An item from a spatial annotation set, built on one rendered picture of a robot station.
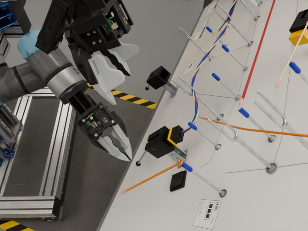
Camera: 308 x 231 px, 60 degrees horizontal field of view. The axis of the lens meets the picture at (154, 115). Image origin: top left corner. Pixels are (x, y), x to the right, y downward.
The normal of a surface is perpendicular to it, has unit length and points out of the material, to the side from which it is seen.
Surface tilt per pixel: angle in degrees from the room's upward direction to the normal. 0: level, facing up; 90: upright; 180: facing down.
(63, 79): 35
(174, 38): 0
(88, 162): 0
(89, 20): 79
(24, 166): 0
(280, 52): 53
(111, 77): 64
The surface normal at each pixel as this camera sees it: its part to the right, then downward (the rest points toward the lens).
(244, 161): -0.74, -0.58
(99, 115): 0.11, 0.02
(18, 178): 0.00, -0.55
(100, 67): -0.33, 0.46
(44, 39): -0.22, 0.65
